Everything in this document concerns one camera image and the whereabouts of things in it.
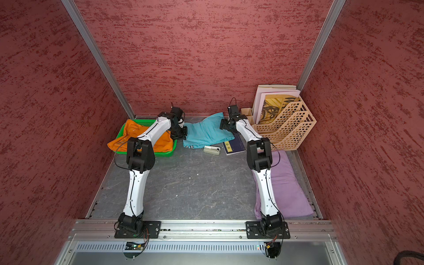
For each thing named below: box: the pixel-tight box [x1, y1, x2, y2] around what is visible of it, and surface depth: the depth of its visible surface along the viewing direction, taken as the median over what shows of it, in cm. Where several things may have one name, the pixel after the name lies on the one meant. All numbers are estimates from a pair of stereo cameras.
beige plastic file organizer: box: [240, 95, 317, 152], surface depth 97 cm
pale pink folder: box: [252, 85, 301, 125], surface depth 99 cm
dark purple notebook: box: [221, 132, 247, 156], surface depth 106 cm
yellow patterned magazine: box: [258, 94, 301, 125], surface depth 99 cm
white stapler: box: [203, 145, 221, 156], surface depth 102 cm
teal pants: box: [182, 112, 236, 149], surface depth 109 cm
